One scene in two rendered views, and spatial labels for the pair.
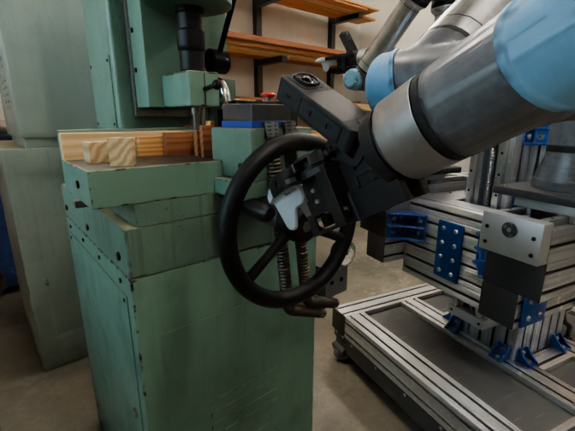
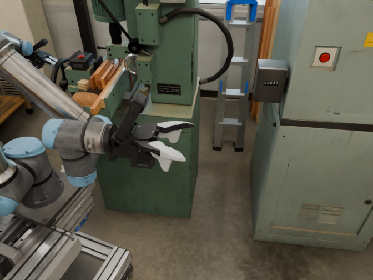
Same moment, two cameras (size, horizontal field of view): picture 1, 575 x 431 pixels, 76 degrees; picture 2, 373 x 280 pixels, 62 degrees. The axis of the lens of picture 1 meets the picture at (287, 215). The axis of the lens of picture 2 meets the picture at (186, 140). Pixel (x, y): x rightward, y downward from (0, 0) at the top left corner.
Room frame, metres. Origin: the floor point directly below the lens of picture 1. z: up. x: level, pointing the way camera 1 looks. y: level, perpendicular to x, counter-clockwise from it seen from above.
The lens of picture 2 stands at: (2.20, -0.56, 1.69)
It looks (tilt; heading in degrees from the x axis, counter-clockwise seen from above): 39 degrees down; 138
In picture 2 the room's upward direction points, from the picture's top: straight up
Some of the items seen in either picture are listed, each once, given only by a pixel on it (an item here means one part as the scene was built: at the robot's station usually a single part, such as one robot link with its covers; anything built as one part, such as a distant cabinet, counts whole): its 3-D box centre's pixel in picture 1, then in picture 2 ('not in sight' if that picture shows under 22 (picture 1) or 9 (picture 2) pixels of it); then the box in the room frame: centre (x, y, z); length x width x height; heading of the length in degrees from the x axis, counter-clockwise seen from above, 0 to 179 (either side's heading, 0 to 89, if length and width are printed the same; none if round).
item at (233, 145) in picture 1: (261, 150); (84, 71); (0.71, 0.05, 0.92); 0.15 x 0.13 x 0.09; 130
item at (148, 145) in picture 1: (247, 141); (112, 82); (0.92, 0.10, 0.92); 0.54 x 0.02 x 0.04; 130
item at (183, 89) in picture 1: (191, 94); (121, 51); (0.85, 0.21, 1.03); 0.14 x 0.07 x 0.09; 40
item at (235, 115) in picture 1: (263, 111); (80, 59); (0.71, 0.04, 0.99); 0.13 x 0.11 x 0.06; 130
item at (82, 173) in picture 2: not in sight; (81, 160); (1.56, -0.36, 1.12); 0.11 x 0.08 x 0.11; 130
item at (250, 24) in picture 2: not in sight; (233, 80); (0.92, 1.07, 0.58); 0.27 x 0.25 x 1.16; 133
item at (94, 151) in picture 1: (97, 151); not in sight; (0.66, 0.34, 0.92); 0.04 x 0.04 x 0.04; 43
